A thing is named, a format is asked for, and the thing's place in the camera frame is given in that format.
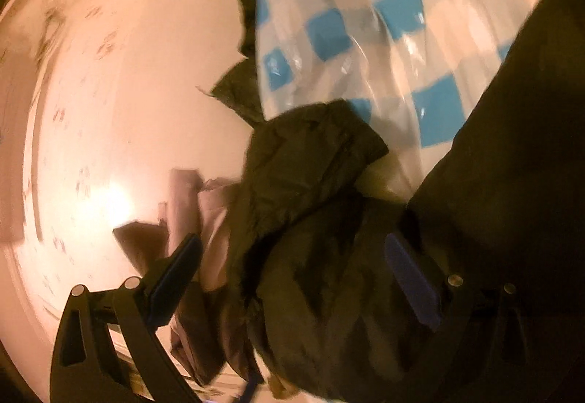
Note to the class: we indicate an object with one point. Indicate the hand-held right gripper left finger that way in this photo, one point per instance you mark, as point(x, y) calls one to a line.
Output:
point(176, 275)

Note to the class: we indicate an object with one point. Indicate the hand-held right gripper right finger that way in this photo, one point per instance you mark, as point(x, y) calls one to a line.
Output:
point(411, 279)

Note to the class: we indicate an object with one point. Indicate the black down jacket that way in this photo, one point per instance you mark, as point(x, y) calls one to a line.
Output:
point(320, 211)

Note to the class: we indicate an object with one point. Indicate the grey brown cloth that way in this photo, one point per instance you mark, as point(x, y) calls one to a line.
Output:
point(183, 197)

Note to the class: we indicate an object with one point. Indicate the blue white checkered bed sheet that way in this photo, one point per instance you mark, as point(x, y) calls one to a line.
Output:
point(402, 42)

